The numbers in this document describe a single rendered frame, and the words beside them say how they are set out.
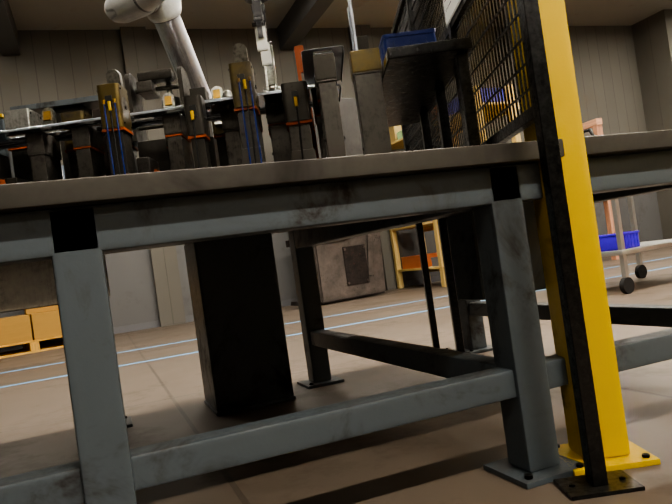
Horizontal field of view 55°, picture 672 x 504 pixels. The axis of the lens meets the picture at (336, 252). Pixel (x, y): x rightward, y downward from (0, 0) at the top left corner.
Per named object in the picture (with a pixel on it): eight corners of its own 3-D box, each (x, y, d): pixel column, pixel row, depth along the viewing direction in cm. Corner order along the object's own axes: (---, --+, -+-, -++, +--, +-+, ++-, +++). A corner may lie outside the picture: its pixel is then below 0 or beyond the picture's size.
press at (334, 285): (369, 293, 881) (342, 106, 884) (407, 293, 771) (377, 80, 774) (276, 308, 835) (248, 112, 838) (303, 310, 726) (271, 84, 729)
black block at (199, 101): (194, 206, 167) (178, 93, 167) (201, 209, 177) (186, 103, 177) (214, 204, 167) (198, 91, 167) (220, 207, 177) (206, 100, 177)
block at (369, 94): (368, 183, 174) (349, 50, 174) (366, 187, 182) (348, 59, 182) (397, 179, 174) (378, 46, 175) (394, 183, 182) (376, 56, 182)
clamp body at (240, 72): (243, 197, 163) (224, 60, 163) (249, 202, 174) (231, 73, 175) (269, 194, 163) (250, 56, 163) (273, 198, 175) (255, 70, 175)
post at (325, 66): (329, 177, 150) (312, 54, 151) (329, 180, 155) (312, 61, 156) (351, 174, 150) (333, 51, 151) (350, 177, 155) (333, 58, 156)
